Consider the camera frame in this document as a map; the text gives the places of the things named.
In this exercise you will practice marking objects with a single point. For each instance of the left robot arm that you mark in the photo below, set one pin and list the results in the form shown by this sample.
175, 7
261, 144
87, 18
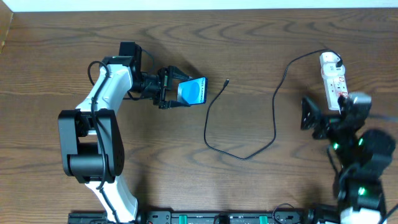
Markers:
91, 145

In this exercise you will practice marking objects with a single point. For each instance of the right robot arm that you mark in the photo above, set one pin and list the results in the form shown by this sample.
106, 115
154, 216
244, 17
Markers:
363, 159

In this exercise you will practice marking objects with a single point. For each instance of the white USB charger plug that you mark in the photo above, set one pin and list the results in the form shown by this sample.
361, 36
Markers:
330, 70

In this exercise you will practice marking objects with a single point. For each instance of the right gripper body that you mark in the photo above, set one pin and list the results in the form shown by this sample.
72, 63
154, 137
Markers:
325, 123

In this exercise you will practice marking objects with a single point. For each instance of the blue Galaxy smartphone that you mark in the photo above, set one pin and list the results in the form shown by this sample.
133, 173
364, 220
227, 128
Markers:
193, 92

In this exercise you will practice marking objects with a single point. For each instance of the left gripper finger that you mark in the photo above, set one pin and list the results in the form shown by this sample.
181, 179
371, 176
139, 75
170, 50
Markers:
176, 73
175, 104

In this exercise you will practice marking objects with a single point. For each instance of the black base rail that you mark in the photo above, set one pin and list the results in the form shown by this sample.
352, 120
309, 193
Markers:
165, 217

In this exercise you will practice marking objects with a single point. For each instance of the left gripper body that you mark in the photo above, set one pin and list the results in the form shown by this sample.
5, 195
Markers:
163, 87

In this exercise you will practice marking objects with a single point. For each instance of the white power strip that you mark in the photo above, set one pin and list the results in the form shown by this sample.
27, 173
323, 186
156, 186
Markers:
334, 87

